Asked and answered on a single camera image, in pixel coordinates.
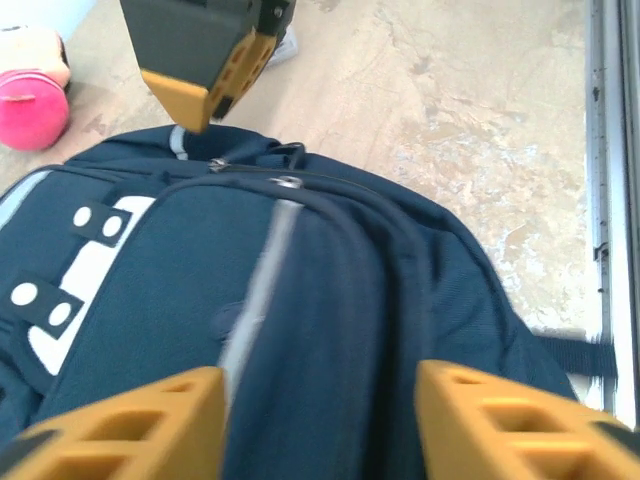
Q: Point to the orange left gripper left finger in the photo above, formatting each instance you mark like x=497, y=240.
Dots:
x=200, y=450

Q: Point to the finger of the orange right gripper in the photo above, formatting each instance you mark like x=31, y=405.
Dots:
x=245, y=67
x=175, y=100

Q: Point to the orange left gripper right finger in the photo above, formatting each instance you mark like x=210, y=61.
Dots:
x=450, y=450

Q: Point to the navy blue backpack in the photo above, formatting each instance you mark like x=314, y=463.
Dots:
x=325, y=300

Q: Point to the pink plush doll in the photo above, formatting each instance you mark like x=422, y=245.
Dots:
x=30, y=110

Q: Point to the aluminium table rail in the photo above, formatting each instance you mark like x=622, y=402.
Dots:
x=612, y=200

